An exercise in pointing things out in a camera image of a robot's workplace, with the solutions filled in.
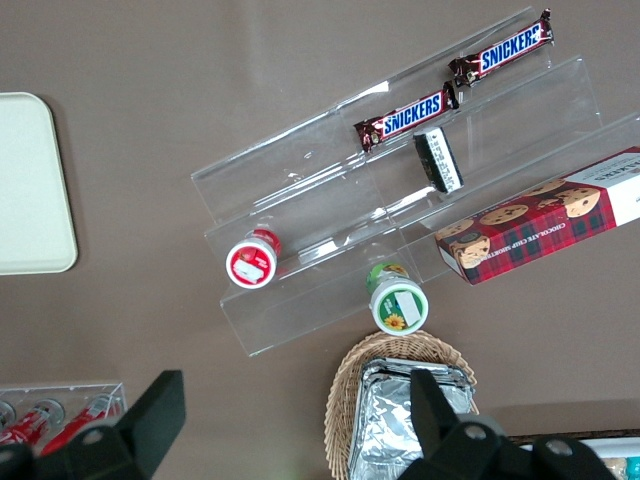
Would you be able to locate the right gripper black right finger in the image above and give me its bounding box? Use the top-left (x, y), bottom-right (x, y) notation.
top-left (399, 368), bottom-right (616, 480)

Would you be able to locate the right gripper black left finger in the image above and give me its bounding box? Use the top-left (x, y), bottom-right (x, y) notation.
top-left (0, 369), bottom-right (187, 480)

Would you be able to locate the aluminium foil tray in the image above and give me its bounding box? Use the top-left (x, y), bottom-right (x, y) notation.
top-left (347, 357), bottom-right (475, 480)

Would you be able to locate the oval light wicker basket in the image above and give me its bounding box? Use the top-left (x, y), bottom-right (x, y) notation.
top-left (323, 329), bottom-right (480, 480)

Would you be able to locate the white plastic tray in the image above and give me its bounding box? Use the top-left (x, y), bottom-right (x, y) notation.
top-left (0, 91), bottom-right (79, 276)

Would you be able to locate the clear acrylic can holder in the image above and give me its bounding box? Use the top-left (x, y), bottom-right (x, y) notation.
top-left (0, 382), bottom-right (129, 454)

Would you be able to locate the green-lidded small cup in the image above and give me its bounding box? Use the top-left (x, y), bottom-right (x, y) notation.
top-left (364, 263), bottom-right (430, 335)

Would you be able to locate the red-lidded small cup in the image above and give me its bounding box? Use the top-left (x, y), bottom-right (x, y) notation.
top-left (224, 228), bottom-right (283, 290)

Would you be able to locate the red tartan cookie box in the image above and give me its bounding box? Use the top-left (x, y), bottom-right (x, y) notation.
top-left (433, 145), bottom-right (640, 286)

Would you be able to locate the black and white small box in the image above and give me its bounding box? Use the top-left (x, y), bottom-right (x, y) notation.
top-left (412, 126), bottom-right (464, 195)

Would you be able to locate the clear acrylic tiered shelf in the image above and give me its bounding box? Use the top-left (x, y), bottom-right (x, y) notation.
top-left (189, 102), bottom-right (429, 357)
top-left (337, 5), bottom-right (640, 286)

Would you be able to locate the Snickers chocolate bar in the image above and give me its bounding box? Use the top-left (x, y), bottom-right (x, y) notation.
top-left (447, 8), bottom-right (555, 89)
top-left (353, 80), bottom-right (460, 153)

